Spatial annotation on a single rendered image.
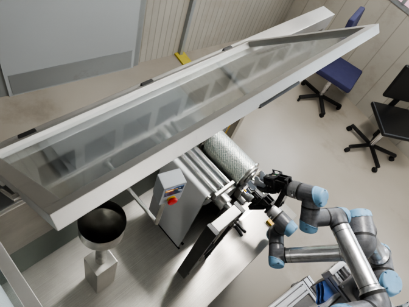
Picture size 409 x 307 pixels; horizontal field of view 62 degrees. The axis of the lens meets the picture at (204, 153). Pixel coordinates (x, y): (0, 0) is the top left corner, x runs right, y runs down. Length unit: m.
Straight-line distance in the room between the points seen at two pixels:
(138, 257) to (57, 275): 0.35
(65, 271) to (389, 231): 2.94
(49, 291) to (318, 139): 3.03
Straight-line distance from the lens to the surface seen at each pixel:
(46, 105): 3.37
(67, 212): 0.53
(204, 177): 1.27
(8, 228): 1.29
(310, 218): 1.44
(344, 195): 3.63
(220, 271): 1.75
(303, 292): 2.72
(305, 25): 1.88
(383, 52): 4.35
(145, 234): 1.73
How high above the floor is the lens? 2.50
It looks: 52 degrees down
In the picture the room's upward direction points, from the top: 24 degrees clockwise
